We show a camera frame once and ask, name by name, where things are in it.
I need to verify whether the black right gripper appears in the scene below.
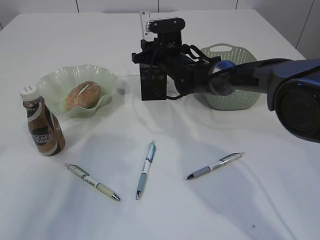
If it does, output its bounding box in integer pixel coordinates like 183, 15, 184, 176
131, 39, 200, 73

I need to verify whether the clear plastic ruler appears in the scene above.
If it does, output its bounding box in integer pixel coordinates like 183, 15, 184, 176
139, 11, 154, 42

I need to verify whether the sugared bread roll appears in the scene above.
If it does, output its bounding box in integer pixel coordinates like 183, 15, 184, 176
64, 81, 102, 111

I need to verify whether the brown Nescafe coffee bottle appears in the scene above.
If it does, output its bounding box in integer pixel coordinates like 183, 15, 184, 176
19, 85, 66, 156

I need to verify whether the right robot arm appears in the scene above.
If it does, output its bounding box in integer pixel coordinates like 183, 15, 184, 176
131, 39, 320, 143

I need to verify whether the black mesh pen holder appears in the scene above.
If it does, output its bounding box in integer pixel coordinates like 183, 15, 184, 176
139, 63, 167, 101

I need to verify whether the green plastic woven basket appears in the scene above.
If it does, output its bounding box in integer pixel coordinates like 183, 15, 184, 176
201, 43, 261, 111

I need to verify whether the blue grip pen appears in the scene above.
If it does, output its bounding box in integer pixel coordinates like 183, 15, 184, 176
136, 140, 156, 200

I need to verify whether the grey grip pen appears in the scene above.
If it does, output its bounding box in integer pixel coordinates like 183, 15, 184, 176
185, 152, 245, 180

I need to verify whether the green wavy glass plate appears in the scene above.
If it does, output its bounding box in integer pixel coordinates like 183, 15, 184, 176
36, 64, 117, 118

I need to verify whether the cream grip pen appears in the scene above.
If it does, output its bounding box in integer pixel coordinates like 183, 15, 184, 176
65, 163, 121, 202

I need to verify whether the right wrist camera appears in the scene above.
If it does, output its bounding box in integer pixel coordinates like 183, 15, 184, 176
146, 17, 186, 46

